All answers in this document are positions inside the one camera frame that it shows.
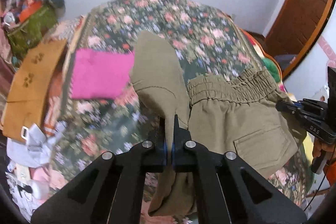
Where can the green patterned bag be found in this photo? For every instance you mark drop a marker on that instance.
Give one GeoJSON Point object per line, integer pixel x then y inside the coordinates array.
{"type": "Point", "coordinates": [30, 33]}

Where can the orange sleeve forearm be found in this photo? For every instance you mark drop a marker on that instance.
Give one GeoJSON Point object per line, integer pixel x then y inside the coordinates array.
{"type": "Point", "coordinates": [330, 171]}

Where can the white grey clothes heap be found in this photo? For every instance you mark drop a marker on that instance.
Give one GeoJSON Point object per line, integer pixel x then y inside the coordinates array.
{"type": "Point", "coordinates": [30, 175]}

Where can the orange red box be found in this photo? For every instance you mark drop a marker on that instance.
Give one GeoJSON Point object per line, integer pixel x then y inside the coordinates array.
{"type": "Point", "coordinates": [29, 8]}

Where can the wooden door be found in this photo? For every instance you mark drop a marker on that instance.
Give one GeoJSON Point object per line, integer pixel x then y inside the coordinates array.
{"type": "Point", "coordinates": [296, 29]}

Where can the colourful fleece blanket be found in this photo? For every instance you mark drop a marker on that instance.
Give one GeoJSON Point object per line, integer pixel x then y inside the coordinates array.
{"type": "Point", "coordinates": [268, 60]}

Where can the magenta folded cloth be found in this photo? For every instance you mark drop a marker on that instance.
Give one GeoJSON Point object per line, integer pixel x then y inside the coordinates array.
{"type": "Point", "coordinates": [100, 75]}

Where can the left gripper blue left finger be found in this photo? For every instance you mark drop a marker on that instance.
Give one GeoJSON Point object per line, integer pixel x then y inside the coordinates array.
{"type": "Point", "coordinates": [158, 156]}

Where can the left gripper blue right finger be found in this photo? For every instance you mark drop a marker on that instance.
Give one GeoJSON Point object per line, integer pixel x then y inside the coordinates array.
{"type": "Point", "coordinates": [181, 158]}

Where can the olive green pants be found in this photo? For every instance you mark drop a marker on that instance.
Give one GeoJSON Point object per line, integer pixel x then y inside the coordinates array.
{"type": "Point", "coordinates": [238, 115]}

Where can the right hand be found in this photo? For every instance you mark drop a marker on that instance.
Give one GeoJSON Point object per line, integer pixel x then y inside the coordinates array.
{"type": "Point", "coordinates": [320, 146]}

